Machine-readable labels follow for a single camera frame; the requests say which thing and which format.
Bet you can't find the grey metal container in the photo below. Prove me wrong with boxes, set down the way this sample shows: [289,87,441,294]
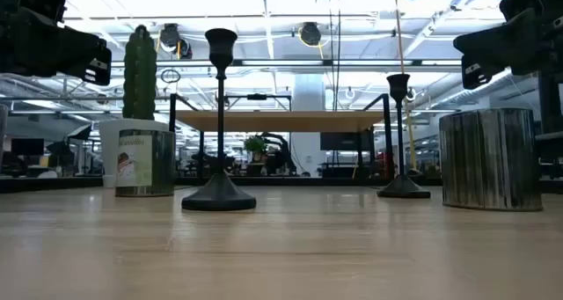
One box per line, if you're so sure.
[0,103,10,165]

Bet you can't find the raised wooden shelf board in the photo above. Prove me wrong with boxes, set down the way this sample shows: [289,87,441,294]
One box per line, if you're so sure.
[175,110,386,133]

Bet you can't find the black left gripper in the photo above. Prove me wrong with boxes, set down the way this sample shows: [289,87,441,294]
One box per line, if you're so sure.
[0,5,113,87]

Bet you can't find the black ceiling cable reel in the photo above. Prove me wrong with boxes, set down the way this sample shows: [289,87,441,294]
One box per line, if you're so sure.
[158,23,194,61]
[298,21,324,48]

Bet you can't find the wooden table with black frame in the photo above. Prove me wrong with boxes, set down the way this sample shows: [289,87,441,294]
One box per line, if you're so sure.
[169,91,396,181]

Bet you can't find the labelled metal candle tin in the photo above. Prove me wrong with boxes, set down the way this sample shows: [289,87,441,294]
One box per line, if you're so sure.
[114,128,177,199]

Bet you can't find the black hanging cable loop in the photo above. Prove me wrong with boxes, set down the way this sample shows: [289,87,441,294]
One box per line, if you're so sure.
[159,68,182,84]

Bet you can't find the short black candlestick holder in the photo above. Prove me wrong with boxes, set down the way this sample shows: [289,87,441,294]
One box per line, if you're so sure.
[377,73,432,200]

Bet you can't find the large dark wall screen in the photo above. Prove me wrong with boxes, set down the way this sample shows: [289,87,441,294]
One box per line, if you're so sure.
[319,131,376,152]

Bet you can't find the tall black candlestick holder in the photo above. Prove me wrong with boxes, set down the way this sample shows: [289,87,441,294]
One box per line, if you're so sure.
[181,27,258,212]

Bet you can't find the ribbed metal cylinder container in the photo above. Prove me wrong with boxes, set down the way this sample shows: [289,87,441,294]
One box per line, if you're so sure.
[438,107,544,213]

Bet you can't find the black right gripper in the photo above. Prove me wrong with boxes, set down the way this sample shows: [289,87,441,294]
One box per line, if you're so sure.
[452,0,563,91]

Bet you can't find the black hanging ceiling cables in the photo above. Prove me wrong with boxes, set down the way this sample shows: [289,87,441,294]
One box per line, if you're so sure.
[327,0,342,112]

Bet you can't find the green background potted plant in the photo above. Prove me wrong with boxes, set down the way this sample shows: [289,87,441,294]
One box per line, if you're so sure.
[243,135,269,157]

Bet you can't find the black frame post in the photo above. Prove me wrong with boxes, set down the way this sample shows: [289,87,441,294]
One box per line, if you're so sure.
[535,70,563,161]

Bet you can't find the dark computer monitor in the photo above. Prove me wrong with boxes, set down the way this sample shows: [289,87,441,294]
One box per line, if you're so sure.
[10,137,46,157]

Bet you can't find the black table edge rail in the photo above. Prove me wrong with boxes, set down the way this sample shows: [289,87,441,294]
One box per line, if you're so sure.
[0,175,563,194]

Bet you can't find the yellow hanging pole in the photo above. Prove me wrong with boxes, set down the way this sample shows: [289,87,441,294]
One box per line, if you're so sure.
[392,0,420,172]

